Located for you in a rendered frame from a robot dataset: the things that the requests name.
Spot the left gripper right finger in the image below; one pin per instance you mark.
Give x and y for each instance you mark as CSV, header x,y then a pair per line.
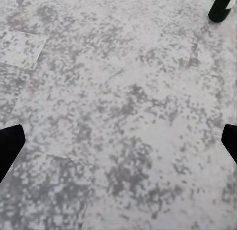
x,y
229,140

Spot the insectifuge atomizer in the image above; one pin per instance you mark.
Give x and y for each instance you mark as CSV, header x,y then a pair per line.
x,y
221,9

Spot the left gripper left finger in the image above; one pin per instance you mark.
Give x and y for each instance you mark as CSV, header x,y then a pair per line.
x,y
12,140

